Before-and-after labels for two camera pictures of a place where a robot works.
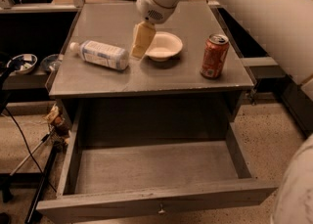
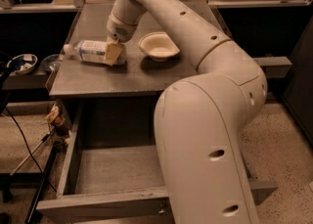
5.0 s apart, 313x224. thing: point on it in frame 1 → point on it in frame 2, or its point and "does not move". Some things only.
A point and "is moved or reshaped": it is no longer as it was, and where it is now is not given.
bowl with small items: [22, 64] does not move
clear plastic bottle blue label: [102, 54] is moved or reshaped
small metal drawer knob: [161, 211] does not move
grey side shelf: [263, 67] does not move
